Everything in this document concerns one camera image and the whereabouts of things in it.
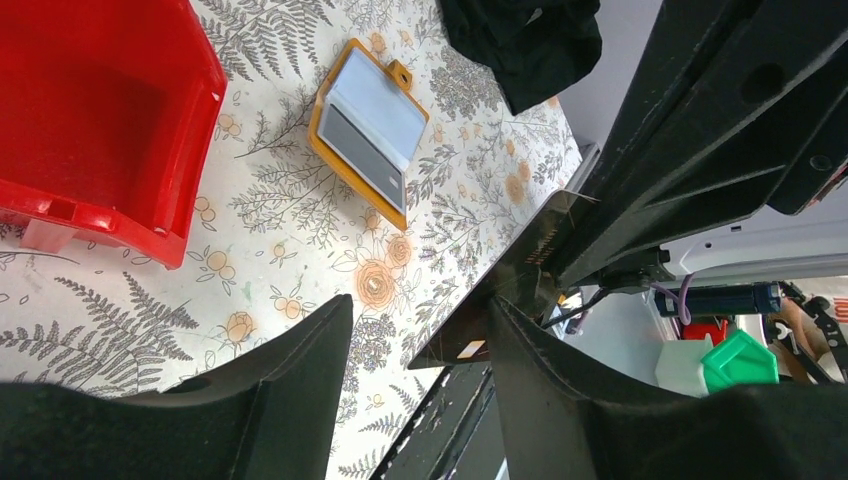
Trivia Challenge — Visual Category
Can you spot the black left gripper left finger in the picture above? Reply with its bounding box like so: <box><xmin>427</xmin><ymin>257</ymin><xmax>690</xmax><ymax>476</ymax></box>
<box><xmin>1</xmin><ymin>294</ymin><xmax>353</xmax><ymax>479</ymax></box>

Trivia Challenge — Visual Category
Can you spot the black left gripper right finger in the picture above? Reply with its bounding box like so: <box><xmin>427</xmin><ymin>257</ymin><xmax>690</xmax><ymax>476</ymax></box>
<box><xmin>488</xmin><ymin>297</ymin><xmax>847</xmax><ymax>479</ymax></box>

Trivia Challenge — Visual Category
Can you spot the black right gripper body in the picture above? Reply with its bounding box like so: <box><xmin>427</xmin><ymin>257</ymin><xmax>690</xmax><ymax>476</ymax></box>
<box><xmin>543</xmin><ymin>1</ymin><xmax>847</xmax><ymax>286</ymax></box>

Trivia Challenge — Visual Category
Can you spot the yellow leather card holder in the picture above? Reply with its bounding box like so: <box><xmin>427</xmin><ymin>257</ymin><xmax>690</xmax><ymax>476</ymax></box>
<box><xmin>308</xmin><ymin>38</ymin><xmax>429</xmax><ymax>231</ymax></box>

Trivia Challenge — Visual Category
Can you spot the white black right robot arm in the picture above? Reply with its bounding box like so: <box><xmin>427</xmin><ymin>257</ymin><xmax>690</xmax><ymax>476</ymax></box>
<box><xmin>542</xmin><ymin>1</ymin><xmax>847</xmax><ymax>286</ymax></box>

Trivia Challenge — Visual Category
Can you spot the white plastic block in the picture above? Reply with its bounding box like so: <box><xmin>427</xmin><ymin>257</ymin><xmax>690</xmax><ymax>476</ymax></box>
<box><xmin>655</xmin><ymin>339</ymin><xmax>713</xmax><ymax>397</ymax></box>

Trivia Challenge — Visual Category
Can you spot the floral table mat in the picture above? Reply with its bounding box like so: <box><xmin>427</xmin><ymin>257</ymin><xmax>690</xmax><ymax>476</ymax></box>
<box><xmin>1</xmin><ymin>1</ymin><xmax>581</xmax><ymax>479</ymax></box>

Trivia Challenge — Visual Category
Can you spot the green plastic house block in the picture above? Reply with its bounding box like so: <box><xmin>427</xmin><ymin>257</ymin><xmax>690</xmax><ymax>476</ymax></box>
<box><xmin>700</xmin><ymin>331</ymin><xmax>779</xmax><ymax>394</ymax></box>

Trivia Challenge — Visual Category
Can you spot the blue cylindrical tool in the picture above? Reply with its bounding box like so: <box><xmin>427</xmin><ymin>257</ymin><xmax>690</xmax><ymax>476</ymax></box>
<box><xmin>685</xmin><ymin>282</ymin><xmax>782</xmax><ymax>319</ymax></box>

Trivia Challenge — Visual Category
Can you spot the black cloth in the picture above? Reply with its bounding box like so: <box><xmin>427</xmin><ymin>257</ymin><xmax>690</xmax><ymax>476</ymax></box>
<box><xmin>439</xmin><ymin>0</ymin><xmax>603</xmax><ymax>115</ymax></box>

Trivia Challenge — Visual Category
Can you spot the red plastic bin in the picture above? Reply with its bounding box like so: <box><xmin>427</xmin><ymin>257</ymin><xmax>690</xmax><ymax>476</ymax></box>
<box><xmin>1</xmin><ymin>0</ymin><xmax>227</xmax><ymax>269</ymax></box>

